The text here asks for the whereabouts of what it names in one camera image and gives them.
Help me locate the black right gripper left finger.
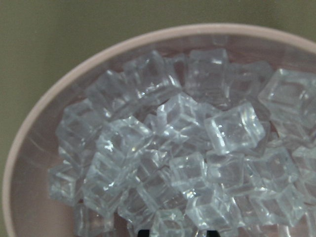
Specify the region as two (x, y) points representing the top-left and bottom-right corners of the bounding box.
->
(137, 229), (150, 237)

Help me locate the clear ice cubes pile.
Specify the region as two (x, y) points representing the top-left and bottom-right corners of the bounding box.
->
(48, 48), (316, 237)

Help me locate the pink bowl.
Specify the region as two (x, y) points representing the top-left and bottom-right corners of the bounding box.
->
(1, 23), (316, 237)

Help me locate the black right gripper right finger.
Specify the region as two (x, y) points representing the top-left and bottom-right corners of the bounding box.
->
(206, 230), (220, 237)

